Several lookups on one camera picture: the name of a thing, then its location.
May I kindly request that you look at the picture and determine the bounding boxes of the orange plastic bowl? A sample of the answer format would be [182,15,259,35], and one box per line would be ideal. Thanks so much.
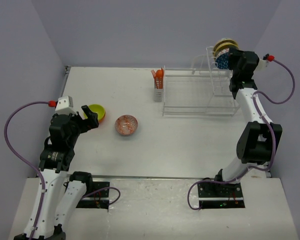
[98,112,106,123]

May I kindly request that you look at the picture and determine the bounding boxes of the lime green plastic bowl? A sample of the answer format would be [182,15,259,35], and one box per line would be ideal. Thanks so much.
[88,104,106,116]

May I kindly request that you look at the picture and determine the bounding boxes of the white red patterned bowl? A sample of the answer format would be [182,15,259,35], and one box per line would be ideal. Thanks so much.
[215,48,229,70]

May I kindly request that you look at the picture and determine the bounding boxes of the tan yellow rimmed bowl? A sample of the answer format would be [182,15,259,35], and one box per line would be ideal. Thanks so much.
[213,40,239,57]

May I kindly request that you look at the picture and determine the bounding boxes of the orange patterned ceramic bowl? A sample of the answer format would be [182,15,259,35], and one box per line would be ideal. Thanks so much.
[114,114,138,137]

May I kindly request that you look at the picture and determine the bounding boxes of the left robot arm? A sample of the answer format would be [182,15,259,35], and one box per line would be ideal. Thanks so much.
[14,105,99,240]

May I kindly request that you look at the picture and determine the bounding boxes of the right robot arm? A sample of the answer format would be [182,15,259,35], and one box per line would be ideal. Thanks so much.
[213,48,283,197]

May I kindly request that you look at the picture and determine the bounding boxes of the rearmost grey bowl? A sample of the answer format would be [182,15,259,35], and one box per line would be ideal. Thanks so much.
[216,38,233,44]

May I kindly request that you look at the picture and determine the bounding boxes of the orange plastic fork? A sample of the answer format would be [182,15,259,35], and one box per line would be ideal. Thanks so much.
[151,70,158,81]

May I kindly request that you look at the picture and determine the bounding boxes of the white cutlery holder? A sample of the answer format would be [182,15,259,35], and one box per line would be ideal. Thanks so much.
[154,78,164,102]

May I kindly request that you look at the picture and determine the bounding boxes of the orange plastic spoon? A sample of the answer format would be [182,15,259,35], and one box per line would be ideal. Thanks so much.
[156,69,164,89]

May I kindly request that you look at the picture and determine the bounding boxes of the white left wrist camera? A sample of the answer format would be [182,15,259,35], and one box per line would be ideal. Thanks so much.
[55,95,76,115]

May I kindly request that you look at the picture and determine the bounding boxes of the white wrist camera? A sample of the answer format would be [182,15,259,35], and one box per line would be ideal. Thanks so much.
[255,58,269,71]
[55,95,76,115]

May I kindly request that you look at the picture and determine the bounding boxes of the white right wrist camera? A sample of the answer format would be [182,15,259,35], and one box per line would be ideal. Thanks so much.
[255,58,269,71]

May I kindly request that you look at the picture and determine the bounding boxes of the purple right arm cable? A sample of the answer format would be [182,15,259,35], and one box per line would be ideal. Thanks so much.
[234,55,296,183]

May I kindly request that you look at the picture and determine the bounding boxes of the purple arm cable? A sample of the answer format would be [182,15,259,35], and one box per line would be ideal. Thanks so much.
[234,55,296,183]
[4,99,57,240]

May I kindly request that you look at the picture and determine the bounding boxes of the white wire dish rack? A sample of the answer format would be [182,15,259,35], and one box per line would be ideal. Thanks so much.
[162,46,240,117]

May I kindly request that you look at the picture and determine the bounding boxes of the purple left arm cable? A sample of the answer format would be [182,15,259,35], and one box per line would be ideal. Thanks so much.
[4,99,57,240]

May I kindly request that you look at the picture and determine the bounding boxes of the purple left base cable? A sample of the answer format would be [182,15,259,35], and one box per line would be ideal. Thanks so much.
[83,186,122,213]

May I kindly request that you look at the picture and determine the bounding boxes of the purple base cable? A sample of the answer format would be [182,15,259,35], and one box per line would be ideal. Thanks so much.
[187,178,238,212]
[83,186,122,213]

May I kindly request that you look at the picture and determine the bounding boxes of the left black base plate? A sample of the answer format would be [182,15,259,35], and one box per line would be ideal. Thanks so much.
[76,181,110,210]

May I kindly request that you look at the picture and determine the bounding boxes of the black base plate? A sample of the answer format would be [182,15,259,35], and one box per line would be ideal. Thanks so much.
[76,181,110,210]
[197,182,245,210]

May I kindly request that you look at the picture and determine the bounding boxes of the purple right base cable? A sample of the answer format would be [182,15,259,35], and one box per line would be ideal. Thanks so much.
[187,178,238,212]

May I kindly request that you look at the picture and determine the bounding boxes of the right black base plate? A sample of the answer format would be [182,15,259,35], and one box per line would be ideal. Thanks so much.
[197,182,245,210]

